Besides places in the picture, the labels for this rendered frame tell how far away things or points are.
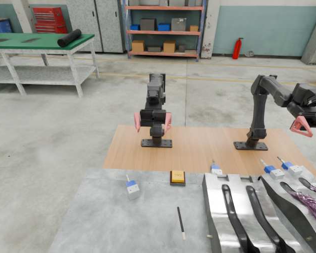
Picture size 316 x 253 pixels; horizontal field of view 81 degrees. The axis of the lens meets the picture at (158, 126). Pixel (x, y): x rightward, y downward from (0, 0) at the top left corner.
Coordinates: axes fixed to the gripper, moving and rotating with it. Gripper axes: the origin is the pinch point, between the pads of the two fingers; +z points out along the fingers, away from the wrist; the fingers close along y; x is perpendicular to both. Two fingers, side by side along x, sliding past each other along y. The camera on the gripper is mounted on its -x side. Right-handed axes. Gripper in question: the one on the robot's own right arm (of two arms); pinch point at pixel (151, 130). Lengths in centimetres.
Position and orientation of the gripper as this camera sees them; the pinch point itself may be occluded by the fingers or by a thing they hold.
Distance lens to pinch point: 65.9
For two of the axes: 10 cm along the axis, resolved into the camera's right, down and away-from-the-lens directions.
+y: 10.0, 0.3, -0.3
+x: 0.0, 8.0, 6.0
